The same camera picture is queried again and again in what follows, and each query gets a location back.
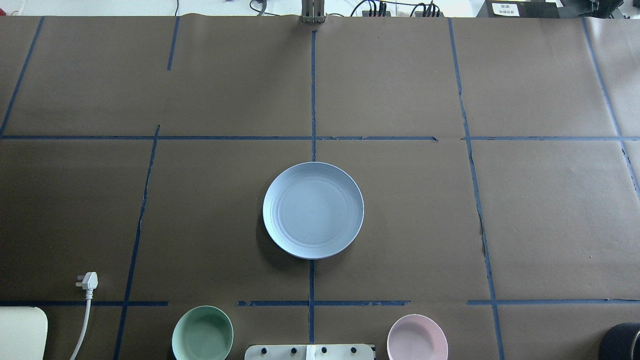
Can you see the light blue plate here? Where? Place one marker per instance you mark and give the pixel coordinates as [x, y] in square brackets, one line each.
[313, 210]

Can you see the pink bowl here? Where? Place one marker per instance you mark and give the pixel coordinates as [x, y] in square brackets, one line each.
[416, 337]

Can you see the green bowl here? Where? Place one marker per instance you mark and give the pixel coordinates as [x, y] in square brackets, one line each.
[203, 333]

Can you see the black box with label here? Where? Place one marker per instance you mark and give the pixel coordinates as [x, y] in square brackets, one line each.
[518, 9]

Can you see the cream toaster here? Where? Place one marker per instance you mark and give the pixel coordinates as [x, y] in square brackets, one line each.
[23, 333]

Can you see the dark blue saucepan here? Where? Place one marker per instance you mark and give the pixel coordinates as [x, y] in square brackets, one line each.
[621, 342]

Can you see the aluminium frame post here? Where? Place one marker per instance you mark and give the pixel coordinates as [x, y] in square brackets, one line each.
[313, 11]

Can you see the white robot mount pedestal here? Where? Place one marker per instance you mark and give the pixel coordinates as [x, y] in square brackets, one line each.
[355, 351]

